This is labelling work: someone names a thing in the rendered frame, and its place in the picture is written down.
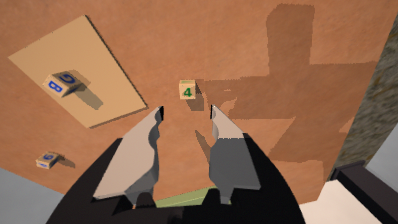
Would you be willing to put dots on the tan flat mat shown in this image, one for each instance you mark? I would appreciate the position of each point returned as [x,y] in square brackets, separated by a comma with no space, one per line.
[106,91]

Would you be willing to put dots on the wooden letter block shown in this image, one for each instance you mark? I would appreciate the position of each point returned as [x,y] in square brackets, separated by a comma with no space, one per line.
[187,89]
[47,160]
[62,83]

